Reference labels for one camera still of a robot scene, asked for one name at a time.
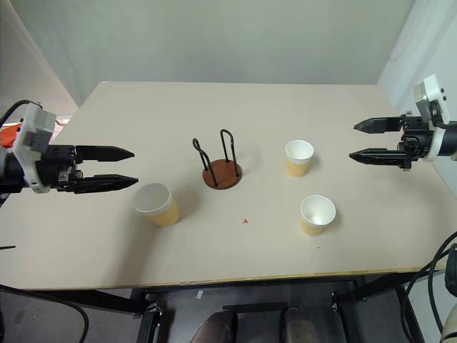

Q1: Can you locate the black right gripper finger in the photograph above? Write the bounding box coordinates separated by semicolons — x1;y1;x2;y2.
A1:
353;116;403;134
348;147;408;166

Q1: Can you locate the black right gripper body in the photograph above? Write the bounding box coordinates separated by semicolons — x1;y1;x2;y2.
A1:
397;114;436;172

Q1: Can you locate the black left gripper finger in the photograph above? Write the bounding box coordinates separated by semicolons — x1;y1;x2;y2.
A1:
74;144;136;163
75;174;140;195

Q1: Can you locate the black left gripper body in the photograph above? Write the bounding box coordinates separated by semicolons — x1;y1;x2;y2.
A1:
34;144;84;195

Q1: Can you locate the ribbed yellow paper cup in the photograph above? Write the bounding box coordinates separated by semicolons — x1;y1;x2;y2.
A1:
132;182;181;229

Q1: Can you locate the smooth yellow paper cup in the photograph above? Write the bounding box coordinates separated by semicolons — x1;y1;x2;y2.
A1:
284;139;315;178
299;194;337;238

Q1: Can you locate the orange red object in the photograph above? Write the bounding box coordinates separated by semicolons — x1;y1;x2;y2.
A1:
0;124;19;149

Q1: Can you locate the dark rounded shape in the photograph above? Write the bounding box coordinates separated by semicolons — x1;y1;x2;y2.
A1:
283;308;316;343
194;310;239;343

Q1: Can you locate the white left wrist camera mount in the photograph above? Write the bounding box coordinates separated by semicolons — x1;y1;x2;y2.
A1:
13;103;58;194

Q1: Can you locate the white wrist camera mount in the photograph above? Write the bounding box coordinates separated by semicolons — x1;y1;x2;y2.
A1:
413;74;450;162
13;103;58;194

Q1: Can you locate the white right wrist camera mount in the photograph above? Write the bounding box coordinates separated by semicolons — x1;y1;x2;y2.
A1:
413;74;450;162

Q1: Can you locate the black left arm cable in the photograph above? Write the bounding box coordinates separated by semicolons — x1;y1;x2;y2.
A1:
0;99;31;124

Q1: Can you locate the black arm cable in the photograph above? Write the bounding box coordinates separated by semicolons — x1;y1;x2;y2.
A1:
0;99;31;124
406;231;457;343

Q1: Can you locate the wooden base wire holder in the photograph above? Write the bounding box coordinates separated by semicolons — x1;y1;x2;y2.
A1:
191;128;245;192

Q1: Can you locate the black floor cable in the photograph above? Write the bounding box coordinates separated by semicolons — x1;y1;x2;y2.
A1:
0;284;90;343

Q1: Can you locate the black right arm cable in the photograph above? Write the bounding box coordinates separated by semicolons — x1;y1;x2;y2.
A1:
406;231;457;343

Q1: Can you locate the black table frame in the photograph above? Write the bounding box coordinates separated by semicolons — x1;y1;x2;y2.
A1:
0;274;447;343

